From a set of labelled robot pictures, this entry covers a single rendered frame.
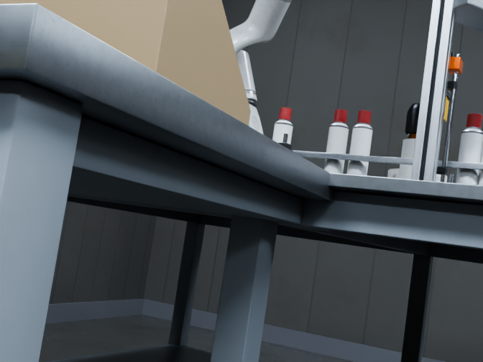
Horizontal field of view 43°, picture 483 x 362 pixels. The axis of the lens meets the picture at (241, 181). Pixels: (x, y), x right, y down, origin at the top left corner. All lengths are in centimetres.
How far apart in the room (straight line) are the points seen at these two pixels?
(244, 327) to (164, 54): 48
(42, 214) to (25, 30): 12
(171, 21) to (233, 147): 19
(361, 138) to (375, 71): 299
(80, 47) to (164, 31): 32
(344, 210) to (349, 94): 363
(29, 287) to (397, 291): 397
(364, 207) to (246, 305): 25
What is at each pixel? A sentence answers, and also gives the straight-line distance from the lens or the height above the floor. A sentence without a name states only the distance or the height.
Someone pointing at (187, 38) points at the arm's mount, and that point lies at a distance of 75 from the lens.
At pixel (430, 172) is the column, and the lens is 139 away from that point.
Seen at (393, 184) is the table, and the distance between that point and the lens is 90.
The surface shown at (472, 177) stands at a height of 93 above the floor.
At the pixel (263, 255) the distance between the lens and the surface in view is 101.
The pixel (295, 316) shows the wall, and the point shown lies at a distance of 450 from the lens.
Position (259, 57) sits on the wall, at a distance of 489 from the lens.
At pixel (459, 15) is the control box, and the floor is 128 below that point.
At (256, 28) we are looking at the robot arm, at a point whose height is 128.
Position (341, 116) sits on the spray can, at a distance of 163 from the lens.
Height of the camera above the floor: 71
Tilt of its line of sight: 5 degrees up
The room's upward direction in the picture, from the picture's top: 8 degrees clockwise
